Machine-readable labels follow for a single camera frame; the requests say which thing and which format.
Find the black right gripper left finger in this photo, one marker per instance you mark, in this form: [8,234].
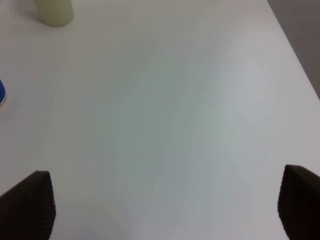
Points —
[28,210]

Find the blue sleeve glass cup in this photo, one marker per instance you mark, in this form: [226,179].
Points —
[3,94]

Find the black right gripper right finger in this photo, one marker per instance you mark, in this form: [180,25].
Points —
[298,203]

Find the pale green tall cup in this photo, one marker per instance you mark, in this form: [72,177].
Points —
[55,13]

